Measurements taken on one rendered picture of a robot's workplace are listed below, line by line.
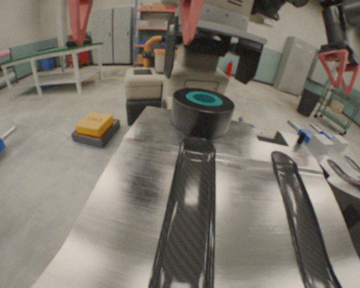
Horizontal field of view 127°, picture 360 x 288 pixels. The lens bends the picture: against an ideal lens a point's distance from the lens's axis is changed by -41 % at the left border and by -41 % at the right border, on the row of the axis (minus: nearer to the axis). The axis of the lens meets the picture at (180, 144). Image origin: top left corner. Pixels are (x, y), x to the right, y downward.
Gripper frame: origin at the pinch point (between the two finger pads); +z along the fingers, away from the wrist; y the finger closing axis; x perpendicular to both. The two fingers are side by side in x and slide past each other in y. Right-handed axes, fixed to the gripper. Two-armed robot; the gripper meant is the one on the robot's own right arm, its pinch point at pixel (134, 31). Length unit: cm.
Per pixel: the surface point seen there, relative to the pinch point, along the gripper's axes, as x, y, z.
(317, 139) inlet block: 2.2, 34.0, 12.1
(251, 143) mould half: 1.6, 13.7, 11.1
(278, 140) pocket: 3.3, 21.3, 11.7
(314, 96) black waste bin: 169, 371, -35
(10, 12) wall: 438, -468, -401
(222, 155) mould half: 0.4, 8.5, 11.8
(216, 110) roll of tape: 1.8, 8.5, 7.1
